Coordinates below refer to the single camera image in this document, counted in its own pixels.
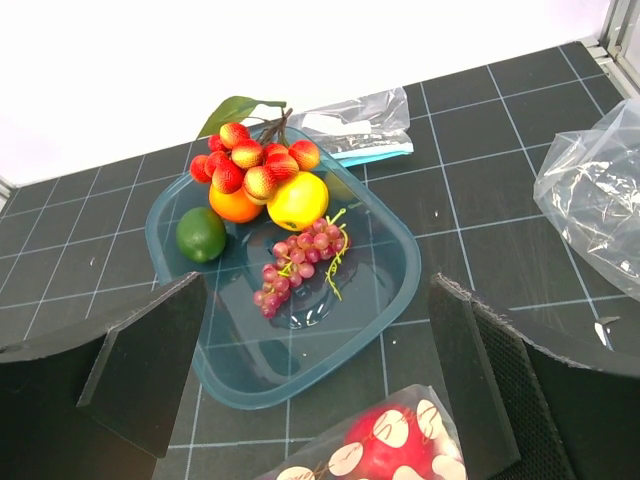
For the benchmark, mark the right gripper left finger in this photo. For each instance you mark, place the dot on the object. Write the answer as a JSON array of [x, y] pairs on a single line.
[[98, 399]]

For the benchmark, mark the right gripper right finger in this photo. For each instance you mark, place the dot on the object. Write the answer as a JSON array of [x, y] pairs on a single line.
[[530, 402]]

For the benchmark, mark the clear dotted zip bag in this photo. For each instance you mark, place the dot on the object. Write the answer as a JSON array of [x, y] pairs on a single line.
[[319, 458]]

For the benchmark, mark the red apple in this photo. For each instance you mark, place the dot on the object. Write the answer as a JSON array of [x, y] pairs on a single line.
[[388, 442]]

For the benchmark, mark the crumpled clear zip bag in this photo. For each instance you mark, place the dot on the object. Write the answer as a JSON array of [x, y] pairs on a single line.
[[588, 188]]

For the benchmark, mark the flat zip bag blue zipper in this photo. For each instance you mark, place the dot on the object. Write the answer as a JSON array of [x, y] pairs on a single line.
[[362, 130]]

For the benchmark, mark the green lime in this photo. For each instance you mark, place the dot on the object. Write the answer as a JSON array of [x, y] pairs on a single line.
[[201, 235]]

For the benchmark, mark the orange fruit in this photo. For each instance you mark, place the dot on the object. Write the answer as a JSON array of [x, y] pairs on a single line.
[[235, 207]]

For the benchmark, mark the light pink grape bunch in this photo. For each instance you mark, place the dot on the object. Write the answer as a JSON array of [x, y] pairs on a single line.
[[325, 241]]

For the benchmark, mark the yellow lemon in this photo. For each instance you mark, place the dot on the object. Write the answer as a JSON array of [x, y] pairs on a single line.
[[299, 202]]

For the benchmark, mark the red cherry bunch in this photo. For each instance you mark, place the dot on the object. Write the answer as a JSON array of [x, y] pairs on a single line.
[[256, 166]]

